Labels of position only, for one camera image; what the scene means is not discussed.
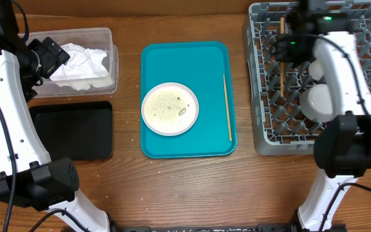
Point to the clear plastic bin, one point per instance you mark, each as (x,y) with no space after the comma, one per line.
(94,38)

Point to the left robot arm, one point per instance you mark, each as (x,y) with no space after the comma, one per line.
(28,176)

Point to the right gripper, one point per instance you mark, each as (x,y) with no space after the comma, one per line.
(282,55)

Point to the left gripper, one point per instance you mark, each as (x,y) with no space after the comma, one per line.
(54,56)

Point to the wooden chopstick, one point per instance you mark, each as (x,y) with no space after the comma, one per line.
(282,64)
(227,110)

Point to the white cup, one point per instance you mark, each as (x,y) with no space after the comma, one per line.
(315,70)

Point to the large white plate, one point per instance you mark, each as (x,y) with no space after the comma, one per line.
(170,109)

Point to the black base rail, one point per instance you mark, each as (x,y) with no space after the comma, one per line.
(258,228)

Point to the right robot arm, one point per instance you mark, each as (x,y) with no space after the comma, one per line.
(342,151)

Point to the black plastic tray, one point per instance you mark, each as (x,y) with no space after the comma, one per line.
(79,131)

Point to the white napkin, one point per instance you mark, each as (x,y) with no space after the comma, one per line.
(83,70)

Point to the grey-blue bowl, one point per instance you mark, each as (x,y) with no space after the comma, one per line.
(316,103)

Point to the grey dishwasher rack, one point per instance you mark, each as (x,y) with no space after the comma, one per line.
(278,125)

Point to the teal serving tray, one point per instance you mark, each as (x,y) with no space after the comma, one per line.
(199,66)

